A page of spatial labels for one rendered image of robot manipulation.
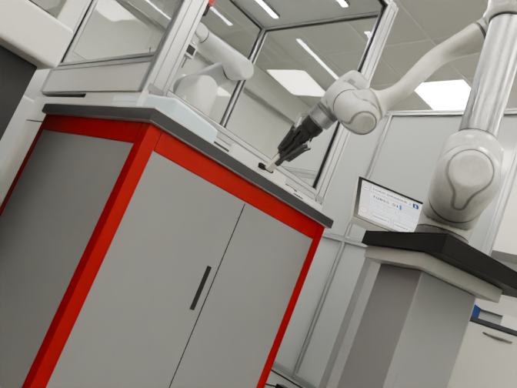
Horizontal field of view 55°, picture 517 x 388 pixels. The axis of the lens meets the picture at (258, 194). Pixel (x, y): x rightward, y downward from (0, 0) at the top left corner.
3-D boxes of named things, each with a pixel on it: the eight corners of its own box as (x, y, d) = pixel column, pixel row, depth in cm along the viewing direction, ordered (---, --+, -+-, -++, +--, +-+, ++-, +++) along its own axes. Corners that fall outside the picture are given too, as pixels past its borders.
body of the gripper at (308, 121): (328, 134, 168) (308, 152, 170) (317, 120, 173) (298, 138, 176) (315, 123, 163) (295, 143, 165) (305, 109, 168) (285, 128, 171)
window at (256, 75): (313, 189, 221) (385, 5, 236) (165, 90, 164) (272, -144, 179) (312, 188, 221) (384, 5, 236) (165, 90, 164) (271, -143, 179)
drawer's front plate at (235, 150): (276, 203, 186) (287, 177, 188) (223, 172, 167) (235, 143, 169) (273, 202, 187) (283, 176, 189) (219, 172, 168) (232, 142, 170)
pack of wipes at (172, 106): (183, 142, 115) (191, 124, 115) (212, 148, 109) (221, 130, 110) (137, 111, 103) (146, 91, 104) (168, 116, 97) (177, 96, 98)
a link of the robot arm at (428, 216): (465, 250, 152) (486, 186, 157) (475, 237, 136) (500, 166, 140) (412, 232, 158) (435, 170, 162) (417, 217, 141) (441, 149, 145)
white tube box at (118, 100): (161, 133, 115) (170, 113, 116) (131, 115, 110) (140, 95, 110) (135, 131, 125) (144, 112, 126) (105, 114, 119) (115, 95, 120)
